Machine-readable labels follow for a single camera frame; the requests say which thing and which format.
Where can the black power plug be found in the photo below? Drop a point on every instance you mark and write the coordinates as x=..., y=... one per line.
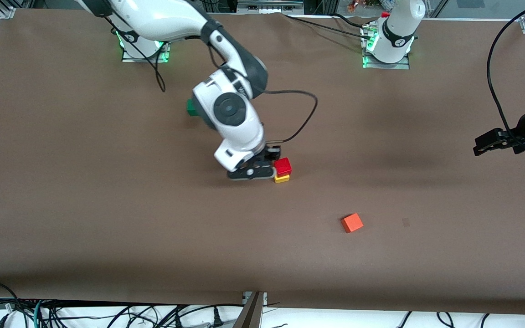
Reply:
x=178, y=321
x=218, y=319

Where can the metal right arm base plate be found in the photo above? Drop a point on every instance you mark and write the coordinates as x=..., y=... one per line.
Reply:
x=131, y=58

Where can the orange wooden block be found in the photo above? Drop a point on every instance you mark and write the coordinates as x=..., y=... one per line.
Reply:
x=352, y=222

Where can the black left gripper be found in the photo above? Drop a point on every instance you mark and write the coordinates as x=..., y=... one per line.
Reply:
x=521, y=130

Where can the grey metal rail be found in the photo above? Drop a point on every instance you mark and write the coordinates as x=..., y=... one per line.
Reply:
x=269, y=4

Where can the yellow wooden block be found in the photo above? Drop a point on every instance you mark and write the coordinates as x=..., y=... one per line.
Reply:
x=282, y=179

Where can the brown paper table cover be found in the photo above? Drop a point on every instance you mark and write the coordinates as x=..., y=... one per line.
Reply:
x=262, y=255

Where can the green wooden block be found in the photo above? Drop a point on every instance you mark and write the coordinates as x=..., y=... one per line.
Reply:
x=190, y=108

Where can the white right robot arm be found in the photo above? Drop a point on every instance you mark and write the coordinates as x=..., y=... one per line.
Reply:
x=230, y=109

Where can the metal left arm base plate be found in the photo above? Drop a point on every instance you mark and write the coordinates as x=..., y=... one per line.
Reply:
x=399, y=65

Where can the red wooden block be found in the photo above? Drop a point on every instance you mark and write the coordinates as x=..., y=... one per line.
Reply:
x=283, y=166

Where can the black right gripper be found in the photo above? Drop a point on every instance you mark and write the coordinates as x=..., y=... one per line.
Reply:
x=272, y=153

